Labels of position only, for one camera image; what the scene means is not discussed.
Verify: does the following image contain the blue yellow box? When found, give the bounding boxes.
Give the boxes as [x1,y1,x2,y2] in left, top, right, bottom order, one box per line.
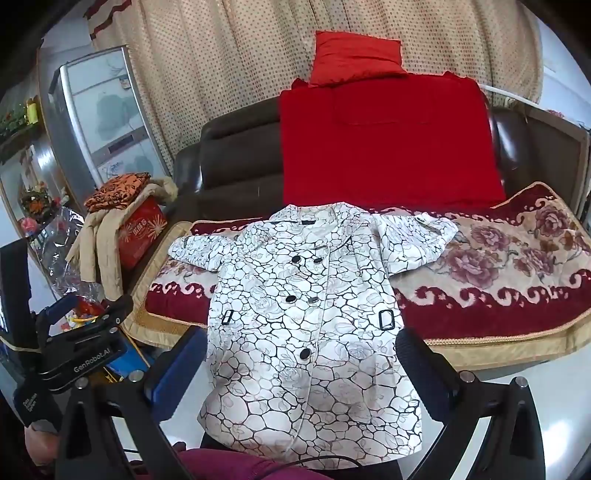
[104,339,151,384]

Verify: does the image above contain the display cabinet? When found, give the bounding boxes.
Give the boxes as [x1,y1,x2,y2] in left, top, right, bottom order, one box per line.
[0,88,93,259]

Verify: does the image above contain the artificial flower bouquet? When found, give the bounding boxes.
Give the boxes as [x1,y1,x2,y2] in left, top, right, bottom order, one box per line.
[19,182,70,222]

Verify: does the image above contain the red pillow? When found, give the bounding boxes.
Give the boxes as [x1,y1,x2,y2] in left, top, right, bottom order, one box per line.
[308,30,408,87]

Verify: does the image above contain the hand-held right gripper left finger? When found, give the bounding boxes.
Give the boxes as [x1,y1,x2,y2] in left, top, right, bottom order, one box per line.
[54,325,208,480]

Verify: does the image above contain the red gift box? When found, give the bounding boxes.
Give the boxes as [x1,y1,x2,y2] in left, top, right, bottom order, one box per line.
[117,198,168,271]

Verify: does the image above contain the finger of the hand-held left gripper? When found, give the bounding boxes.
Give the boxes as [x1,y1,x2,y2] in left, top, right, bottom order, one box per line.
[34,294,134,356]

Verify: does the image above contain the maroon floral sofa mat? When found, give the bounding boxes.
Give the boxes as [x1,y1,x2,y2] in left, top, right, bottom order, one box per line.
[121,181,591,370]

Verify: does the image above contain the red cloth sofa cover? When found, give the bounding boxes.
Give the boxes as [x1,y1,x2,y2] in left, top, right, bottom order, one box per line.
[278,71,506,210]

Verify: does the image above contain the beige dotted curtain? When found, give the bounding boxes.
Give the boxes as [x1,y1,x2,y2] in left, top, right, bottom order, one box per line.
[90,0,543,178]

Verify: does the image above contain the green potted plant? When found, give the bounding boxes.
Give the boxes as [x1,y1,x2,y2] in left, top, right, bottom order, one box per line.
[0,108,28,137]

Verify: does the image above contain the silver refrigerator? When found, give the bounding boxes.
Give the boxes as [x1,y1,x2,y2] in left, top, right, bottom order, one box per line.
[39,45,172,204]

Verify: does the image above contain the person's left hand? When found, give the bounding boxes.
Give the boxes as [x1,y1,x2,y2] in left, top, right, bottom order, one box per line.
[23,418,63,469]

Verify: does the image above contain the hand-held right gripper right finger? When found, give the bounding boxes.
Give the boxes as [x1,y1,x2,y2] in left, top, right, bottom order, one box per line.
[394,325,548,480]

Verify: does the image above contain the clear plastic wrap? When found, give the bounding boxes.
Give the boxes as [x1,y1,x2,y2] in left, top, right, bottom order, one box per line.
[30,208,107,301]

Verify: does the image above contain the black cable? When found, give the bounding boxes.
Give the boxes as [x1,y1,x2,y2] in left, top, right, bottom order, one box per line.
[281,455,356,468]

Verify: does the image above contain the white black-patterned coat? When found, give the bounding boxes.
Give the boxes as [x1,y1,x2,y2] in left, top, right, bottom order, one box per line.
[167,202,460,464]

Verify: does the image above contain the person's maroon pants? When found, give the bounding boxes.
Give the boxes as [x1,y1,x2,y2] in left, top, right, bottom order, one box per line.
[178,448,282,480]

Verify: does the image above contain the brown leather sofa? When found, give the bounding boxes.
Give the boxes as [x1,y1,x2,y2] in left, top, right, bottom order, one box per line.
[171,83,591,217]

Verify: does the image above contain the beige jacket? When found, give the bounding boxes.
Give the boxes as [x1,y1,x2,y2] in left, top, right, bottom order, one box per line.
[65,175,180,296]

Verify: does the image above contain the orange black patterned cloth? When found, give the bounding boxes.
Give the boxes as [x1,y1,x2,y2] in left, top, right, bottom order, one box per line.
[84,172,153,213]

